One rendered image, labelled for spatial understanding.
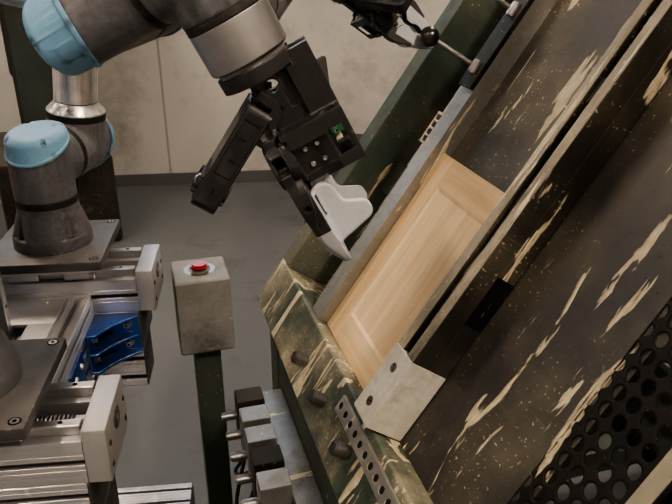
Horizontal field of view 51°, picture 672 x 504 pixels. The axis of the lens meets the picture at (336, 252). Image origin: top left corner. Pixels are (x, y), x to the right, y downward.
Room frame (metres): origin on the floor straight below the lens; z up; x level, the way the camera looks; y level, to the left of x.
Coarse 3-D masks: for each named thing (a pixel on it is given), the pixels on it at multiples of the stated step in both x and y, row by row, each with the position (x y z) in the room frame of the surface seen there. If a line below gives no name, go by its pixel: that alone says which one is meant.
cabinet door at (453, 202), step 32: (448, 160) 1.26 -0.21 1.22; (416, 192) 1.28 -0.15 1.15; (448, 192) 1.19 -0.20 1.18; (480, 192) 1.11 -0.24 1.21; (416, 224) 1.21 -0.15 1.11; (448, 224) 1.13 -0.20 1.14; (480, 224) 1.06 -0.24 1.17; (384, 256) 1.22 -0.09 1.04; (416, 256) 1.14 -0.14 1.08; (448, 256) 1.07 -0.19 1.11; (352, 288) 1.24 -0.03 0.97; (384, 288) 1.15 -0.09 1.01; (416, 288) 1.08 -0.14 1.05; (352, 320) 1.16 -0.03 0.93; (384, 320) 1.09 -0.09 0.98; (352, 352) 1.10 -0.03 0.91; (384, 352) 1.03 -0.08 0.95
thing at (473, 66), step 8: (424, 32) 1.35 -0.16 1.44; (432, 32) 1.35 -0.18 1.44; (424, 40) 1.35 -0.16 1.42; (432, 40) 1.35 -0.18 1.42; (440, 40) 1.36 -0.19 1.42; (448, 48) 1.35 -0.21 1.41; (456, 56) 1.34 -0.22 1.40; (464, 56) 1.34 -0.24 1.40; (472, 64) 1.33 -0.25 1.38; (480, 64) 1.32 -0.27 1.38; (472, 72) 1.32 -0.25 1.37
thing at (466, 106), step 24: (552, 0) 1.35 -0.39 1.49; (528, 24) 1.33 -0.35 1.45; (504, 48) 1.32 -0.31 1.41; (504, 72) 1.32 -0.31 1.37; (456, 96) 1.34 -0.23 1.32; (480, 96) 1.31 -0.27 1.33; (456, 120) 1.30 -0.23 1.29; (432, 144) 1.30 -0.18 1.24; (456, 144) 1.30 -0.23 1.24; (408, 168) 1.32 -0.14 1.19; (432, 168) 1.29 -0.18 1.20; (408, 192) 1.27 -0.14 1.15; (384, 216) 1.27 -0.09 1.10; (360, 240) 1.29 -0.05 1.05; (360, 264) 1.25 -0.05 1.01; (336, 288) 1.24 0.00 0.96
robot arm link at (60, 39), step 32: (32, 0) 0.63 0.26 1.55; (64, 0) 0.61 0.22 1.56; (96, 0) 0.60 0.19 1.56; (128, 0) 0.60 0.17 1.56; (32, 32) 0.61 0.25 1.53; (64, 32) 0.60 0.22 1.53; (96, 32) 0.60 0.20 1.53; (128, 32) 0.61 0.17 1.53; (160, 32) 0.71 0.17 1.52; (64, 64) 0.62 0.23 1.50; (96, 64) 0.63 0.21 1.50
